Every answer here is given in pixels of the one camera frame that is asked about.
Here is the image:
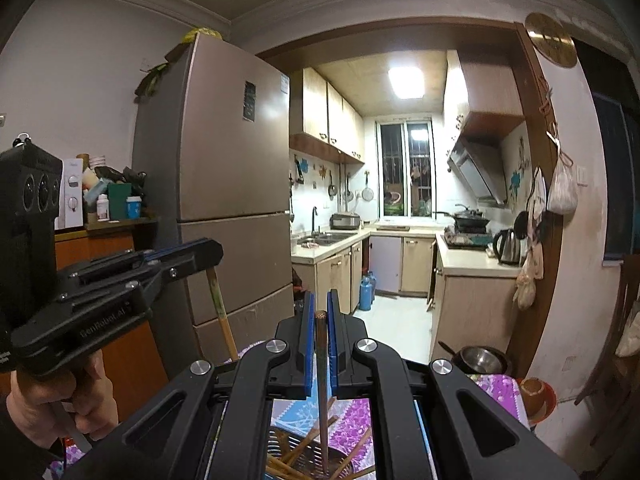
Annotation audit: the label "white microwave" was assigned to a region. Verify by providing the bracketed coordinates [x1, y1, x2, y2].
[55, 157, 85, 231]

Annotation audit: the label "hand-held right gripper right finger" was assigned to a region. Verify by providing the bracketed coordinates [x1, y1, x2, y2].
[327, 289, 581, 480]

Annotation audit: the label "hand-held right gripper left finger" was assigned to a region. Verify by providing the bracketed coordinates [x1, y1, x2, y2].
[62, 290, 317, 480]

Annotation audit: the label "beige hanging bag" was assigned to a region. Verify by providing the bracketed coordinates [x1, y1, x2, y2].
[512, 245, 546, 311]

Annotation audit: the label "black metal pot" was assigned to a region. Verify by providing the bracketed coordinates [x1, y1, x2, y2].
[439, 341, 513, 376]

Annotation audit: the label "gas stove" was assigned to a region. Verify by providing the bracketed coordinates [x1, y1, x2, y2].
[442, 227, 493, 252]

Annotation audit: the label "dark window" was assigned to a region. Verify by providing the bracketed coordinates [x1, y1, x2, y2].
[570, 35, 640, 266]

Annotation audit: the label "rice cooker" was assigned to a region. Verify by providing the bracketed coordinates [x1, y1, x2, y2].
[329, 212, 362, 233]

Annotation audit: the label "black wok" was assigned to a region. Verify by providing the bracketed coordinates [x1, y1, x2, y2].
[434, 205, 493, 233]

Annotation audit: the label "white hanging cloth bag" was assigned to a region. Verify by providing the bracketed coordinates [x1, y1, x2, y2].
[527, 167, 548, 223]

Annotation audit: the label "bunch of wooden chopsticks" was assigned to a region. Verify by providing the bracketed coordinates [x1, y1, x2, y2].
[267, 410, 376, 480]

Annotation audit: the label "orange wooden cabinet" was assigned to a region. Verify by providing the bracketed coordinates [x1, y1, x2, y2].
[52, 230, 168, 406]

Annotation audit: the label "ceiling light panel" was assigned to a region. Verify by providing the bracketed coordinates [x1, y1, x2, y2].
[387, 65, 426, 101]

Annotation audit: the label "steel range hood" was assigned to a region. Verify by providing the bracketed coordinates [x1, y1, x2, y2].
[446, 135, 508, 206]

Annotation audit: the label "dark brown chopstick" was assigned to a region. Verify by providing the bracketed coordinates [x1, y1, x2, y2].
[314, 311, 332, 476]

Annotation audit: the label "blue gas cylinder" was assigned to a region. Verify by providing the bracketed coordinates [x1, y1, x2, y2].
[357, 270, 378, 311]

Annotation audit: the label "person's left hand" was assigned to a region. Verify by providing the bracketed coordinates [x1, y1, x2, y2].
[5, 347, 121, 448]

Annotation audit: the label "white plastic bag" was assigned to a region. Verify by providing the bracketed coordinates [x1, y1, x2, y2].
[546, 155, 580, 215]

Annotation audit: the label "lower kitchen cabinets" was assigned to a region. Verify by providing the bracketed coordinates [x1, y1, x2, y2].
[290, 230, 523, 366]

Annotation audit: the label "steel electric kettle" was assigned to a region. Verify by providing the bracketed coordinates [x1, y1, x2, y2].
[492, 228, 523, 267]

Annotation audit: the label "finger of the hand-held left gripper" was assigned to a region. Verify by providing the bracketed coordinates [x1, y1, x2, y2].
[55, 240, 224, 311]
[70, 239, 207, 283]

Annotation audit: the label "barred kitchen window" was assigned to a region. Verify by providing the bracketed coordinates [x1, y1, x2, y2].
[376, 119, 433, 221]

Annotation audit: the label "person's left forearm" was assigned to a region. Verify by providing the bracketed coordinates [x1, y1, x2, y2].
[0, 395, 68, 480]

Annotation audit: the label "gold wall clock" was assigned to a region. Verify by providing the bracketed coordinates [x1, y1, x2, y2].
[524, 12, 578, 68]

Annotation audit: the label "floral striped tablecloth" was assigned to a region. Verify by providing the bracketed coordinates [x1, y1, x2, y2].
[62, 340, 531, 480]

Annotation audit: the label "upper kitchen cabinet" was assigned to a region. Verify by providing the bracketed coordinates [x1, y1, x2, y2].
[442, 50, 526, 133]
[289, 67, 367, 165]

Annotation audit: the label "grey refrigerator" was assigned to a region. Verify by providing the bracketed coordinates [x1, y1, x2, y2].
[131, 30, 296, 366]

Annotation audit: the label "tan bamboo chopstick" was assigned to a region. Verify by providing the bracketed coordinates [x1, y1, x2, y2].
[206, 266, 240, 362]

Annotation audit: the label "green container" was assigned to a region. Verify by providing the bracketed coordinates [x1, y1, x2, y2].
[107, 182, 133, 221]

